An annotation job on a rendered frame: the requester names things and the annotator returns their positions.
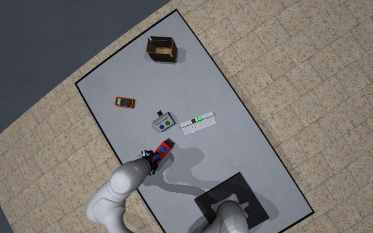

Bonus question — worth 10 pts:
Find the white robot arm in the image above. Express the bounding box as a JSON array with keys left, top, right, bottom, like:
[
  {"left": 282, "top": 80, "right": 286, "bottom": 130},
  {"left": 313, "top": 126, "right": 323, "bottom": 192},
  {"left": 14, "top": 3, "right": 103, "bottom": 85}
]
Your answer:
[{"left": 86, "top": 158, "right": 249, "bottom": 233}]

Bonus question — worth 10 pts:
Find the orange digital multimeter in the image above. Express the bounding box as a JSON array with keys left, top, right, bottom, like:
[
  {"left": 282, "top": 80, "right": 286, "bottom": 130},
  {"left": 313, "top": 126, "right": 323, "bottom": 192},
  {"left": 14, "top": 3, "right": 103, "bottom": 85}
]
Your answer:
[{"left": 115, "top": 97, "right": 135, "bottom": 108}]

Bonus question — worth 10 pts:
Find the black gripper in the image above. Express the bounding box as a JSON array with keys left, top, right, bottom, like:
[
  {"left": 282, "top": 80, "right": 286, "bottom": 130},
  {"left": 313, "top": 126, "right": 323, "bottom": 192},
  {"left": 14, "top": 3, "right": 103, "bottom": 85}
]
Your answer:
[{"left": 141, "top": 150, "right": 160, "bottom": 176}]

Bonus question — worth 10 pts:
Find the grey key housing with blue and green buttons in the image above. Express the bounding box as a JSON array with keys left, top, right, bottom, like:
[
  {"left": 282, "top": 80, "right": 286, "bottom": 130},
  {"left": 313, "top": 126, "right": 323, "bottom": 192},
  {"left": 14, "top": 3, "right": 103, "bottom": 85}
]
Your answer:
[{"left": 153, "top": 110, "right": 175, "bottom": 132}]

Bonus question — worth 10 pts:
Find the small open brown cardboard box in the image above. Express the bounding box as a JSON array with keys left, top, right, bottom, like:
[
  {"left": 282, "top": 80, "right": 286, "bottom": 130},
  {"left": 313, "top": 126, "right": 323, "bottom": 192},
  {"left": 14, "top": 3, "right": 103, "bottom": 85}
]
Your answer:
[{"left": 146, "top": 36, "right": 177, "bottom": 63}]

